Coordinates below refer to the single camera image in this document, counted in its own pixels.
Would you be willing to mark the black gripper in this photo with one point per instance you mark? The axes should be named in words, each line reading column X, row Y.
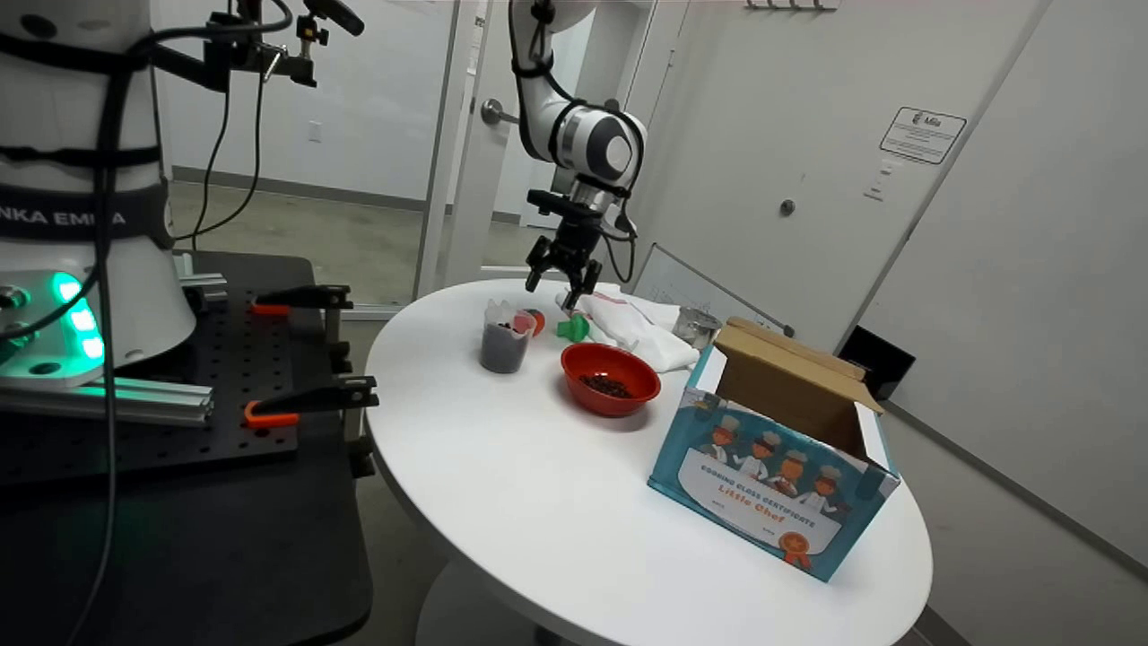
column 572, row 246

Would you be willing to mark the orange plastic toy tomato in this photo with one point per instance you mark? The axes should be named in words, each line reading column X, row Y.
column 530, row 325

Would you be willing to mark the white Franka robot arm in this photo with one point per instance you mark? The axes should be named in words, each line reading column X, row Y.
column 585, row 137

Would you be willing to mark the blue printed cardboard box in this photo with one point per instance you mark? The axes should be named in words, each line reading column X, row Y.
column 766, row 487

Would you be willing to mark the black floor box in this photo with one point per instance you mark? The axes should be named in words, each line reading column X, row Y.
column 881, row 359

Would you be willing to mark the small green plastic cup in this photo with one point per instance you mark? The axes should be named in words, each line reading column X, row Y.
column 577, row 329

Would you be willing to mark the clear plastic measuring cup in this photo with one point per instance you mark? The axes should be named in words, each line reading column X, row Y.
column 503, row 343

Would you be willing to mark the red plastic bowl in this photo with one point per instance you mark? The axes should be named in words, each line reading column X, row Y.
column 577, row 365

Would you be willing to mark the dark coffee beans pile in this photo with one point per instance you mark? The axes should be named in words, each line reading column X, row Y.
column 608, row 385
column 503, row 353

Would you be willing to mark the white towel red stripes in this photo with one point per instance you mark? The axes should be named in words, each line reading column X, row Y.
column 641, row 329

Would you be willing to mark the shiny metal cup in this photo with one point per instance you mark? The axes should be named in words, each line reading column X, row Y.
column 698, row 325

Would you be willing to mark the white door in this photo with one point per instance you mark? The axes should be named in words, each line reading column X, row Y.
column 460, row 179

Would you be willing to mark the round door lock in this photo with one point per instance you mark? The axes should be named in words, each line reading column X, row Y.
column 787, row 210

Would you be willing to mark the grey double door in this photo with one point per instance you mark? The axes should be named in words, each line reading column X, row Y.
column 775, row 110

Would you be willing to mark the black robot cart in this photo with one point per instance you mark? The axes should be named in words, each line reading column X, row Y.
column 238, row 539

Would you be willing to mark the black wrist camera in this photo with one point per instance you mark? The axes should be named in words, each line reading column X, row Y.
column 563, row 202

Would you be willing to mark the white table pedestal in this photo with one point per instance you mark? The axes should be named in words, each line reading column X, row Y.
column 468, row 614

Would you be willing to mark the white wall sign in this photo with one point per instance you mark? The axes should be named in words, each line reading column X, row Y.
column 923, row 133

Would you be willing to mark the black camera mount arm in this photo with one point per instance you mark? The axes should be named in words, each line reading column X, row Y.
column 238, row 40

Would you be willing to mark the aluminium rail profile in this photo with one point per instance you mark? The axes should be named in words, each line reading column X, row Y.
column 132, row 399

